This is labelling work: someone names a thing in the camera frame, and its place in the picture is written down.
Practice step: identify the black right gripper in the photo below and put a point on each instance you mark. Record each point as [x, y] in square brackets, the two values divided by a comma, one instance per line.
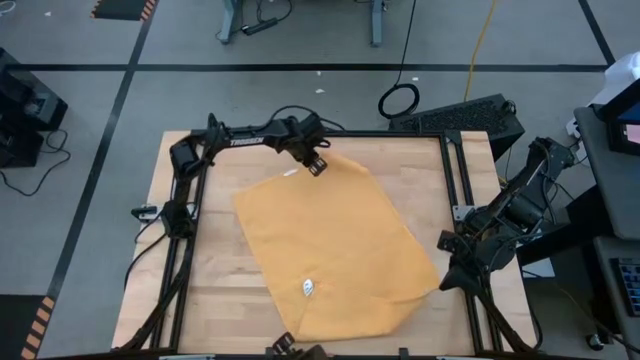
[472, 247]

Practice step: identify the black aluminium table frame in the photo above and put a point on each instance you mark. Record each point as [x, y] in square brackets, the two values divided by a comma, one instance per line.
[390, 134]

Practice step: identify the dark grey keyboard desk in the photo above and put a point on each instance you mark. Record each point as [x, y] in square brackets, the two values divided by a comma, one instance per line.
[607, 300]

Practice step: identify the black caster wheel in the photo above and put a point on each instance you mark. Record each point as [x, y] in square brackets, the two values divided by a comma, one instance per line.
[595, 341]

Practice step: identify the black equipment stand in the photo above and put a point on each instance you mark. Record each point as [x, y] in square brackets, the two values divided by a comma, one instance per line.
[25, 105]

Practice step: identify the small black box pink display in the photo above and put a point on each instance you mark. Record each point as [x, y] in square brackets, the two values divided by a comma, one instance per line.
[622, 140]

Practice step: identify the black perforated computer tower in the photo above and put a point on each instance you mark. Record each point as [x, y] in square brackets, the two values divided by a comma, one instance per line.
[460, 120]

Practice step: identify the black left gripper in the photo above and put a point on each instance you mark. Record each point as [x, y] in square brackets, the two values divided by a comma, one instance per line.
[306, 137]

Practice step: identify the black mat orange stripes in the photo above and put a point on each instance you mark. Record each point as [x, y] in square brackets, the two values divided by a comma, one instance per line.
[25, 325]
[122, 9]

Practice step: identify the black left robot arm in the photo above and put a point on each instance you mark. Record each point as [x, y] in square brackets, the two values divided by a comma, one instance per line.
[250, 141]

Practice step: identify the grey table leg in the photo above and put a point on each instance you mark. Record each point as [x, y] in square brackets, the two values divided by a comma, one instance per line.
[228, 22]
[378, 22]

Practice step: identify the black bracket part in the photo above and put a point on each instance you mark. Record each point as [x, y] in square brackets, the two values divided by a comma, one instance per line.
[295, 350]

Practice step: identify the white power strip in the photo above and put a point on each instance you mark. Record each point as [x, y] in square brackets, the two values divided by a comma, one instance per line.
[575, 137]

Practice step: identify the black keyboard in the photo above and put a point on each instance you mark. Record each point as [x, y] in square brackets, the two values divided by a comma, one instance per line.
[631, 287]

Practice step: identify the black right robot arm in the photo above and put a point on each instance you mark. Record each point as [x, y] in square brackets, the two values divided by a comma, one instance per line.
[525, 205]

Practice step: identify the black computer monitor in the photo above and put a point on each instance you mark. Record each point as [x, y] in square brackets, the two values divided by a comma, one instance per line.
[622, 102]

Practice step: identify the white lined trash bin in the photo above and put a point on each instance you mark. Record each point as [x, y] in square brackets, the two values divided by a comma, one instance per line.
[622, 75]

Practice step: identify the yellow waffle-weave towel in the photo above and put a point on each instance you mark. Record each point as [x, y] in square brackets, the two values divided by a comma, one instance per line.
[330, 235]

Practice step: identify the black power strip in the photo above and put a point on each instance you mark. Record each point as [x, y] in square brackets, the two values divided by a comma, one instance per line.
[260, 26]

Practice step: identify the dark grey monitor desk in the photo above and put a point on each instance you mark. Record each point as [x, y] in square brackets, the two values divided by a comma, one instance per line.
[610, 190]

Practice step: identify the white paper sheet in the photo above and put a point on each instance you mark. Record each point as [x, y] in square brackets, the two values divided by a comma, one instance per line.
[540, 270]

